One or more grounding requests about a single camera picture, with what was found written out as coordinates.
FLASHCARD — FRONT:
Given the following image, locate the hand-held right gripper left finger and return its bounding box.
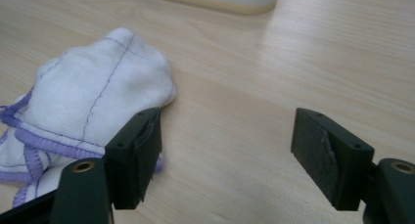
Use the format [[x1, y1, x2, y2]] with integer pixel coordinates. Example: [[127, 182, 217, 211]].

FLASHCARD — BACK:
[[103, 107, 163, 210]]

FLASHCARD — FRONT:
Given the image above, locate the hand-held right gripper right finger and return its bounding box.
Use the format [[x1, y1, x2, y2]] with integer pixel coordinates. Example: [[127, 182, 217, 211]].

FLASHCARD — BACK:
[[290, 107, 376, 212]]

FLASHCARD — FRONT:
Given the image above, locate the white towel with purple trim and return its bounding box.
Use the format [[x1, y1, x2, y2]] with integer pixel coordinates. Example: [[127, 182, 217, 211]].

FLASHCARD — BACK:
[[0, 26, 177, 209]]

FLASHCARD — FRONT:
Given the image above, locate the white towel rack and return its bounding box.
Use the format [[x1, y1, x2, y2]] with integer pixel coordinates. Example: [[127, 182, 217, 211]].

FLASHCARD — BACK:
[[156, 0, 281, 16]]

